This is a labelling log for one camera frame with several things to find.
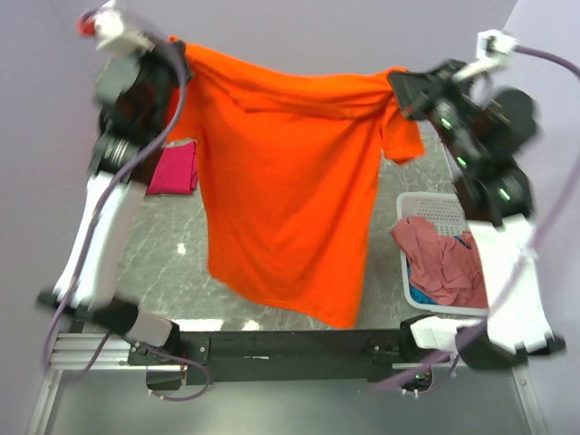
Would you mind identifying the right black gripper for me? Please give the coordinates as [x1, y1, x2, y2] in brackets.
[386, 57, 479, 167]

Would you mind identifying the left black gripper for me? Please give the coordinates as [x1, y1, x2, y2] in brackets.
[121, 28, 195, 135]

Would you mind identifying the orange t shirt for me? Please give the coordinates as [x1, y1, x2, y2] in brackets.
[170, 43, 425, 328]

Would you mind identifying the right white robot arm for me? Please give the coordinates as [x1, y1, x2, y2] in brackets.
[388, 61, 566, 370]

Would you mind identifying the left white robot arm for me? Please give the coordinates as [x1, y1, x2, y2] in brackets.
[37, 40, 192, 364]

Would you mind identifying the white plastic laundry basket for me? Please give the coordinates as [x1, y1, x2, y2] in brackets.
[396, 192, 487, 317]

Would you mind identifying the folded magenta t shirt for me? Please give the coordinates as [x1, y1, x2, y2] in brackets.
[146, 140, 198, 196]

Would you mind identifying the dusty pink t shirt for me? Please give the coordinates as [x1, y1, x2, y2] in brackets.
[391, 216, 488, 309]

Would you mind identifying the blue garment in basket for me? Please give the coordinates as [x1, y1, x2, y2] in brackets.
[407, 232, 474, 306]

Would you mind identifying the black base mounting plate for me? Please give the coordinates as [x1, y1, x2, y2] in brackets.
[127, 329, 454, 392]

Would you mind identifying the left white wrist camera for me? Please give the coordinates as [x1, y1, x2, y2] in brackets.
[76, 1, 154, 57]

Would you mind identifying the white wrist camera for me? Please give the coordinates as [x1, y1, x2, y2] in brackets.
[452, 29, 518, 83]
[76, 1, 154, 57]

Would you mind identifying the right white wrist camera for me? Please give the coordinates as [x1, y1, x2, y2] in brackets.
[452, 29, 518, 83]

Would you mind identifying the aluminium frame rail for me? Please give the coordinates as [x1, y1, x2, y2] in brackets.
[27, 333, 547, 434]

